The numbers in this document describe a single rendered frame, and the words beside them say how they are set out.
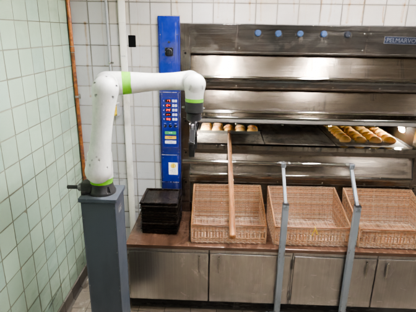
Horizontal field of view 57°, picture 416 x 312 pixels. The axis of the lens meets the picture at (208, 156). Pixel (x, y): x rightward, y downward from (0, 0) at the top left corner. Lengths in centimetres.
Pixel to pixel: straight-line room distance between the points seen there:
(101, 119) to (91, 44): 133
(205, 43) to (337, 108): 112
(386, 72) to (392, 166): 77
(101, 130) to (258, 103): 149
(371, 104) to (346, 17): 68
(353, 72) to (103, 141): 197
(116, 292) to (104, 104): 112
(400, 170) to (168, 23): 215
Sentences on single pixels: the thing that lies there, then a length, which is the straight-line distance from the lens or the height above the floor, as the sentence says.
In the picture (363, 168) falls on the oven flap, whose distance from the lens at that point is 332.
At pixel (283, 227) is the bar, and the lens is 270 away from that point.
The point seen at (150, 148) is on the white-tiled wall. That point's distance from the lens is 313.
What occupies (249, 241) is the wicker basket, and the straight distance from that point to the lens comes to 288.
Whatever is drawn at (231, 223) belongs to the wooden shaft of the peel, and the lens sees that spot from 181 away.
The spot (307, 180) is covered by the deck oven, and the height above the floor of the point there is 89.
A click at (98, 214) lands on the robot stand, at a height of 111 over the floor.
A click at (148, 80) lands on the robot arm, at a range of 198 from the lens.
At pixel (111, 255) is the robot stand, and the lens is 226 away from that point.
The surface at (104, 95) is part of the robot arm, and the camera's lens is 181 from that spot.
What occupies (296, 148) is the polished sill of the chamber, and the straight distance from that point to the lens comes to 313.
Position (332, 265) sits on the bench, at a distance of 299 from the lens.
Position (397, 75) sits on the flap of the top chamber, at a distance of 322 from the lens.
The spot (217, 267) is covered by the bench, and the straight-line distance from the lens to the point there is 291.
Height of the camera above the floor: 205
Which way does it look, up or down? 18 degrees down
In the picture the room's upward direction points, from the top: 1 degrees clockwise
